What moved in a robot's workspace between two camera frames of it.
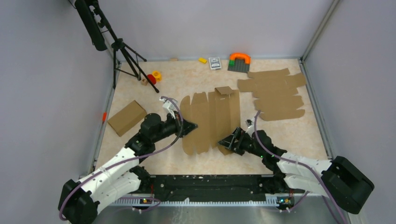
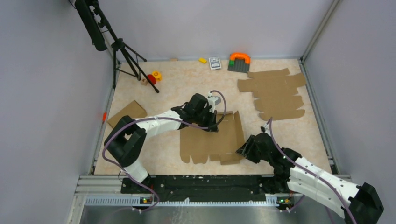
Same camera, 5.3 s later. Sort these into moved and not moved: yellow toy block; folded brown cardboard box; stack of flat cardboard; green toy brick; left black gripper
Moved: left black gripper
Not moved: yellow toy block; green toy brick; folded brown cardboard box; stack of flat cardboard
